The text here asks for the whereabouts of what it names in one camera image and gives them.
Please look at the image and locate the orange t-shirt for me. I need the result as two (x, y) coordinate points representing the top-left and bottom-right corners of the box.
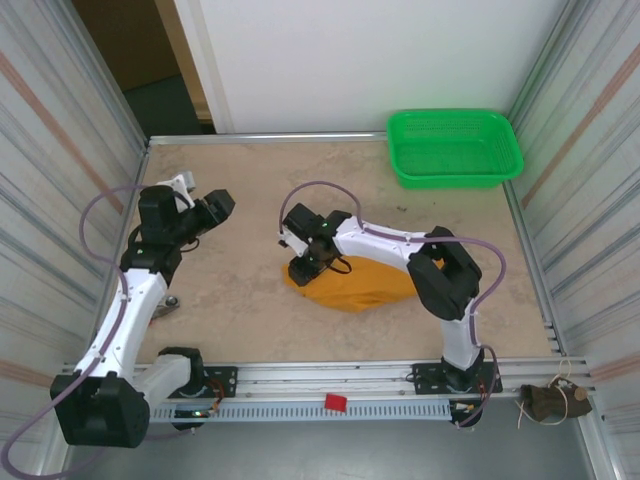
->
(279, 253), (447, 315)

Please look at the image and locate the green plastic basket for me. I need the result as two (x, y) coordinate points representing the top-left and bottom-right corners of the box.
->
(386, 108), (525, 191)

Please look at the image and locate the black controller module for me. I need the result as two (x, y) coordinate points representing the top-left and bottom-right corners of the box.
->
(171, 407), (209, 432)
(448, 399), (485, 430)

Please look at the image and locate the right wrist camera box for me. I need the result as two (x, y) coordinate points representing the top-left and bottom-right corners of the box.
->
(276, 229), (307, 258)

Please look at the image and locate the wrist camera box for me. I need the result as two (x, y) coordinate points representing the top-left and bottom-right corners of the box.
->
(276, 229), (307, 258)
(163, 170), (197, 195)

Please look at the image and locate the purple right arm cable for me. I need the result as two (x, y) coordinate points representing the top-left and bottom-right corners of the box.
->
(278, 180), (507, 430)

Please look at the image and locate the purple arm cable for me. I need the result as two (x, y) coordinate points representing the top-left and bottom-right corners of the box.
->
(278, 180), (507, 430)
(0, 184), (174, 479)

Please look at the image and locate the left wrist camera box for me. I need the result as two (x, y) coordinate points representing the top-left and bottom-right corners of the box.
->
(163, 170), (197, 195)

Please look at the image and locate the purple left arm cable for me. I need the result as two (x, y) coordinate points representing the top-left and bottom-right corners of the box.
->
(0, 184), (174, 479)

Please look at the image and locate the aluminium table end rail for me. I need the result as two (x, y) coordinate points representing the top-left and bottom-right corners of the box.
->
(147, 130), (394, 147)

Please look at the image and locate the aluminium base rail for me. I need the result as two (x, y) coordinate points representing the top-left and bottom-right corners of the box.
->
(53, 355), (594, 404)

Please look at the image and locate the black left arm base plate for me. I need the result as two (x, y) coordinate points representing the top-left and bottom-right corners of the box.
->
(164, 366), (239, 400)

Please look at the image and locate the grey slotted cable duct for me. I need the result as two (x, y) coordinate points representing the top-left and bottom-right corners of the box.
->
(148, 401), (454, 425)

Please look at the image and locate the white door frame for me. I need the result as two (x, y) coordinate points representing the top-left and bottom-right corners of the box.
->
(154, 0), (235, 135)

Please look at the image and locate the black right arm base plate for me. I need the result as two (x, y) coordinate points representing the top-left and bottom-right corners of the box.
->
(410, 360), (504, 397)

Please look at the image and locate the brown cloth pouch with string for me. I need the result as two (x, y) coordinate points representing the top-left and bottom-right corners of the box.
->
(516, 359), (595, 427)

